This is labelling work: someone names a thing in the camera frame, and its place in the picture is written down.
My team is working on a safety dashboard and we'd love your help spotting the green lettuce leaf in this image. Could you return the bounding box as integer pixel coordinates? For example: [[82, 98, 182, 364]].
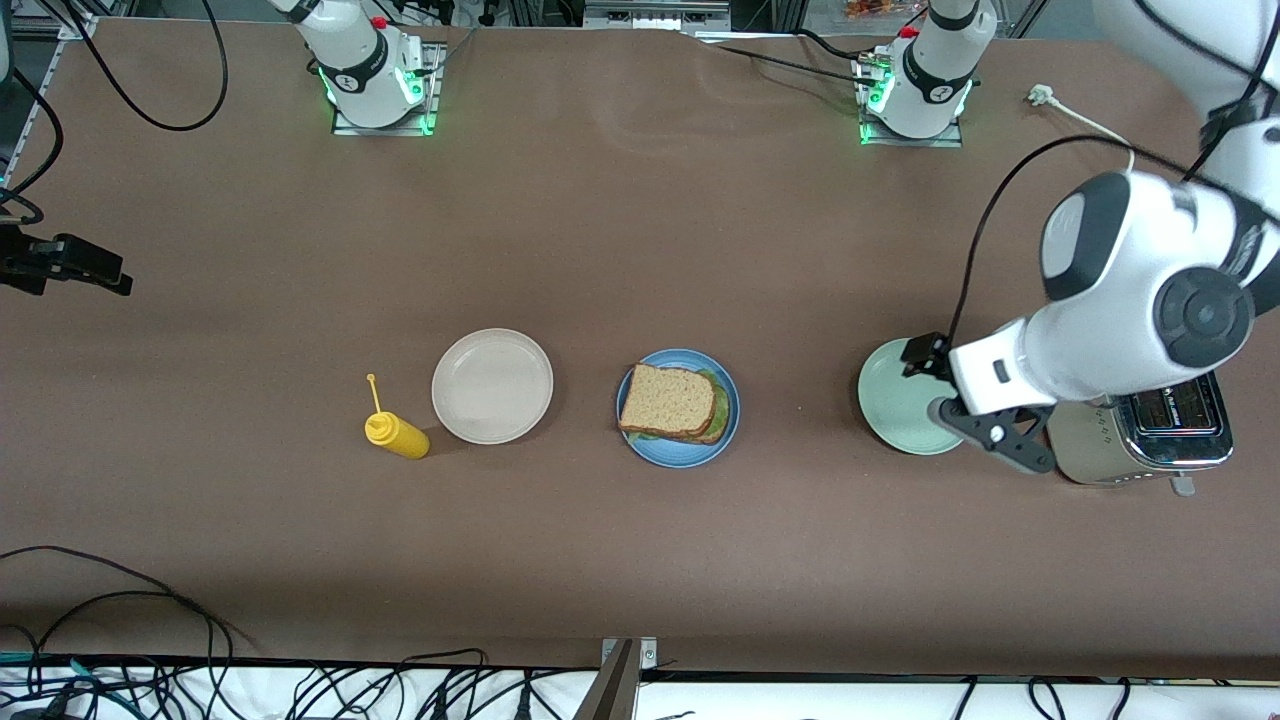
[[632, 370, 735, 443]]

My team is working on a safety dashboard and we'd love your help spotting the brown bread slice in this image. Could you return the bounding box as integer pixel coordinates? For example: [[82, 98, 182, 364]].
[[618, 363, 717, 438], [628, 368, 732, 446]]

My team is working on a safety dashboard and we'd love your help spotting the thin black base cable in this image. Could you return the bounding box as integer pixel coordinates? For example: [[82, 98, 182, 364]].
[[700, 30, 881, 87]]

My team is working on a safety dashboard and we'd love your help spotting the yellow mustard squeeze bottle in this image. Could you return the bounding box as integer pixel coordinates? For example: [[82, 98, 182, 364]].
[[364, 373, 432, 461]]

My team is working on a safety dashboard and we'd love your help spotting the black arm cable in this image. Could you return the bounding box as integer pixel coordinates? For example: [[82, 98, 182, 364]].
[[945, 0, 1280, 346], [0, 0, 231, 226]]

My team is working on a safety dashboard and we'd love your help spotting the black cable loop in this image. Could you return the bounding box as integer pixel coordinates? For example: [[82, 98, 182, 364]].
[[0, 545, 256, 666]]

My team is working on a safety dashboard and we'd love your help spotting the aluminium frame block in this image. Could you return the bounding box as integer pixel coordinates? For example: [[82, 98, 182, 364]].
[[583, 0, 733, 33]]

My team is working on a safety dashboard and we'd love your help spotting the blue plate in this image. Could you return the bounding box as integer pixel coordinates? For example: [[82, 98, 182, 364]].
[[615, 348, 742, 469]]

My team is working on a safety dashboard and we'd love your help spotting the white toaster power cord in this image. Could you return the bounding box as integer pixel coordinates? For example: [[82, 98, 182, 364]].
[[1028, 84, 1137, 173]]

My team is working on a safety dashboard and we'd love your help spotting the beige chrome toaster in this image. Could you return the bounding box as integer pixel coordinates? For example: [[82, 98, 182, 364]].
[[1046, 372, 1235, 498]]

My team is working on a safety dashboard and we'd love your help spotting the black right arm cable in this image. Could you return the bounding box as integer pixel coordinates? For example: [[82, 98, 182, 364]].
[[0, 0, 231, 226]]

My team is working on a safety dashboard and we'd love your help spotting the aluminium table edge rail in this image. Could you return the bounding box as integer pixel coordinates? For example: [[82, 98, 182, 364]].
[[0, 15, 96, 191]]

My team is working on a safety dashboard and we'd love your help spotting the aluminium profile post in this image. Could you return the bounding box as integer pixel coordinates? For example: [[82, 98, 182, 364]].
[[573, 637, 659, 720]]

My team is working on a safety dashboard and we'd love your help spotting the light green plate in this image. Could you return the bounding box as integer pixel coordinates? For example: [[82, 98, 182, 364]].
[[857, 337, 967, 457]]

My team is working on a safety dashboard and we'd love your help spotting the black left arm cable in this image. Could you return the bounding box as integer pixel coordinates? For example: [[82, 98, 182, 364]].
[[945, 0, 1280, 346]]

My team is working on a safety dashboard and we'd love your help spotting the beige plate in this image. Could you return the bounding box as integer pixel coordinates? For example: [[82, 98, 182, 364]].
[[431, 328, 555, 446]]

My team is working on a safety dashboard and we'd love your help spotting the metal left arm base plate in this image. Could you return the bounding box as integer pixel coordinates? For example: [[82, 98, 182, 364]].
[[858, 55, 966, 148]]

